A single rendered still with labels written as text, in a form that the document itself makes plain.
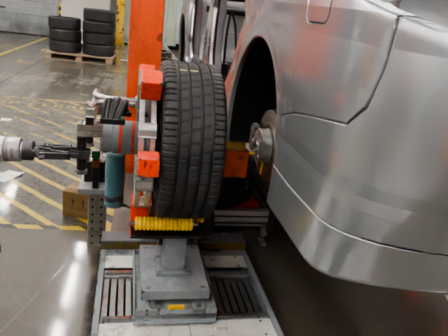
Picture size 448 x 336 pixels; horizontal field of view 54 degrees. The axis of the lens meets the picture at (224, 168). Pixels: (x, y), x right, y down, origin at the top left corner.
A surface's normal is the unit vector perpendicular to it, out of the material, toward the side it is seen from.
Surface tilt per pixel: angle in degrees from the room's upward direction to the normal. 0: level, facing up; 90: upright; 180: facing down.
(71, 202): 90
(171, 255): 90
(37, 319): 0
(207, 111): 54
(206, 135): 69
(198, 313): 90
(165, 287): 0
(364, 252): 100
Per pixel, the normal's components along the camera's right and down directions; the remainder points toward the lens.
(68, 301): 0.12, -0.94
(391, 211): -0.47, 0.43
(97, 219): 0.19, 0.35
